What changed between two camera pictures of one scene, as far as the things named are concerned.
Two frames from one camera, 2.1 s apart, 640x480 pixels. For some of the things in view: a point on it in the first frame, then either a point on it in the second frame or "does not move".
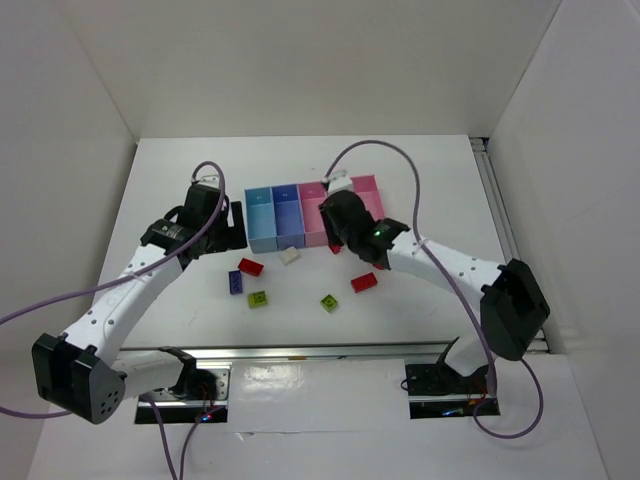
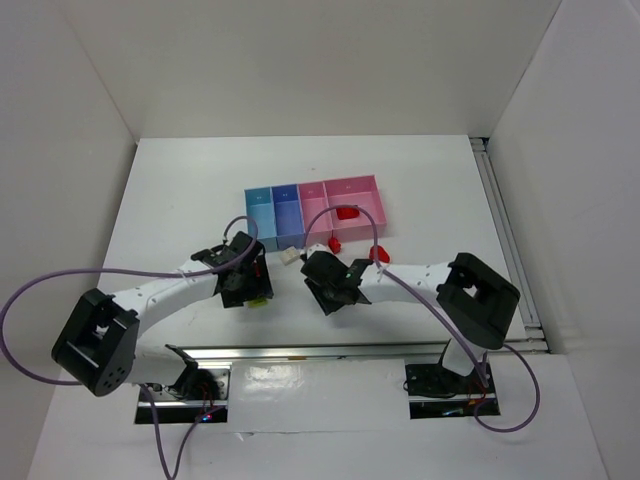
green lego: (257, 299) does not move
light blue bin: (261, 221) does not move
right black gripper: (331, 230) to (329, 297)
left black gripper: (235, 226) to (251, 292)
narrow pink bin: (311, 194) does not move
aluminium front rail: (290, 351) does not move
